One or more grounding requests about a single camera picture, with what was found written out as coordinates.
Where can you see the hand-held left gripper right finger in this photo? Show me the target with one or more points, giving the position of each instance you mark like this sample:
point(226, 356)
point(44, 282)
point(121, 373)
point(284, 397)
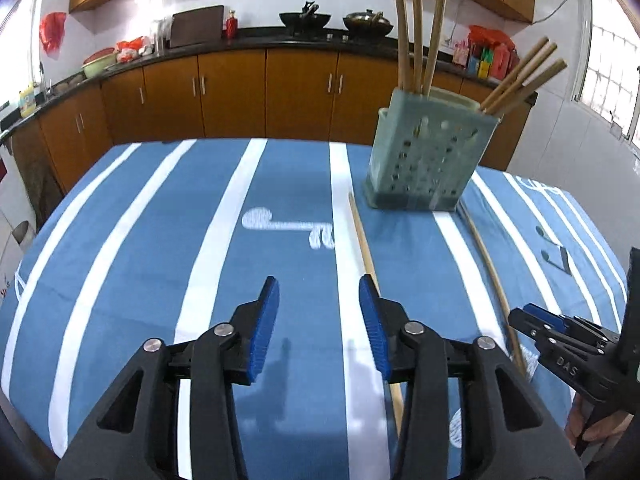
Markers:
point(372, 325)

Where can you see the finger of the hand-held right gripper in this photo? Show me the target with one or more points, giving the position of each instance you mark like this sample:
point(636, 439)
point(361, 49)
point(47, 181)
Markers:
point(542, 314)
point(560, 355)

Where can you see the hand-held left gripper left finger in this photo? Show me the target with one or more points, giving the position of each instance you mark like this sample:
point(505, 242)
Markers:
point(264, 330)

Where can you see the wooden chopstick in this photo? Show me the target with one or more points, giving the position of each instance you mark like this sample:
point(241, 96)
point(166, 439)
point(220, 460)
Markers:
point(405, 50)
point(525, 75)
point(520, 66)
point(362, 245)
point(535, 86)
point(436, 20)
point(416, 20)
point(396, 10)
point(488, 265)

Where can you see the green perforated utensil holder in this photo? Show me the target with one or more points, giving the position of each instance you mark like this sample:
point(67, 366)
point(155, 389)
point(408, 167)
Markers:
point(395, 199)

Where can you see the person's right hand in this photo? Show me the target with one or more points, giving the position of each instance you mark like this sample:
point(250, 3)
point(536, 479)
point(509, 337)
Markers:
point(575, 422)

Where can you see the blue white striped tablecloth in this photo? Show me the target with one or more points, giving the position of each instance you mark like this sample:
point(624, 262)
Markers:
point(150, 260)

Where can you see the wooden base cabinets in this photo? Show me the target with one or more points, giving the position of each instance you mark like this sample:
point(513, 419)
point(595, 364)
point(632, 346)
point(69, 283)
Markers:
point(230, 95)

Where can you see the window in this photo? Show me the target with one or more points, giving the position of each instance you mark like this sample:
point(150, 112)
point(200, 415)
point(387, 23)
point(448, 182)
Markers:
point(610, 70)

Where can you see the colourful cartons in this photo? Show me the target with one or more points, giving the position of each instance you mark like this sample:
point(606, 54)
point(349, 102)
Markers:
point(484, 62)

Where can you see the pink packet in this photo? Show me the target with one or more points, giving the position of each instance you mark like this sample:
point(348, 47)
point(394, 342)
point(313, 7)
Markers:
point(460, 52)

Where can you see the black kitchen countertop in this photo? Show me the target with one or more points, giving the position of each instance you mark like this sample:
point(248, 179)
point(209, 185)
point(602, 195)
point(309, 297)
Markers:
point(250, 43)

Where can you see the wok with lid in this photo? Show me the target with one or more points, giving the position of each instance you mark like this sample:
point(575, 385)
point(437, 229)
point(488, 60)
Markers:
point(367, 22)

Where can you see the red bottle with gold cap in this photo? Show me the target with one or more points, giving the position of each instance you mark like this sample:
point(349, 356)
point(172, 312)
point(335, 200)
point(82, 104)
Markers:
point(231, 27)

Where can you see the dark cutting board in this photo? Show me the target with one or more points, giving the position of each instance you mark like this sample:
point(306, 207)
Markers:
point(197, 25)

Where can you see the glass jars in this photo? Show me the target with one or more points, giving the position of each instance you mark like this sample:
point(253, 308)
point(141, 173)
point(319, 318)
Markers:
point(160, 35)

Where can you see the green basin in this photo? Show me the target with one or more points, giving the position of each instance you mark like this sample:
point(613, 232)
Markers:
point(97, 65)

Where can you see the red white plastic bag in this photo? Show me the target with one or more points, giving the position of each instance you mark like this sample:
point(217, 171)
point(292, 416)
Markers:
point(131, 46)

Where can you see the yellow bottle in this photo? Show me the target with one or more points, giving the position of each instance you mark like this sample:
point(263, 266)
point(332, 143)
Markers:
point(27, 102)

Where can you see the sink faucet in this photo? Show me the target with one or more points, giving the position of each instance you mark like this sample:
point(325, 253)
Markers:
point(42, 77)

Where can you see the red plastic bag on wall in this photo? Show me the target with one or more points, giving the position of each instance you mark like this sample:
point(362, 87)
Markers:
point(52, 32)

